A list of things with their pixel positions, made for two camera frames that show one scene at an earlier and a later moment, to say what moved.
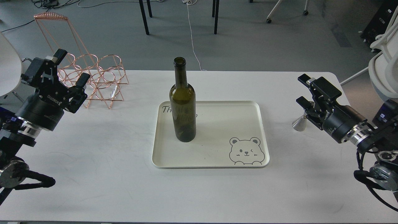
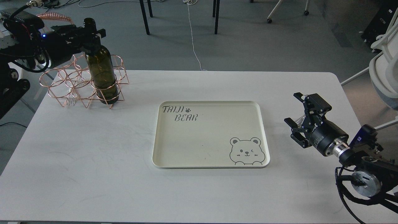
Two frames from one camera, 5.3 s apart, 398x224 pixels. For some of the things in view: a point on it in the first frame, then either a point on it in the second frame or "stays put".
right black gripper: x=337 y=121 → x=323 y=131
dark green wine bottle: x=182 y=102 → x=101 y=65
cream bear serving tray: x=229 y=134 stays put
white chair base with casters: x=269 y=20 stays put
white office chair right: x=383 y=65 stays put
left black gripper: x=45 y=109 → x=64 y=41
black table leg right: x=216 y=14 stays put
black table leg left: x=144 y=14 stays put
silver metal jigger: x=299 y=124 stays put
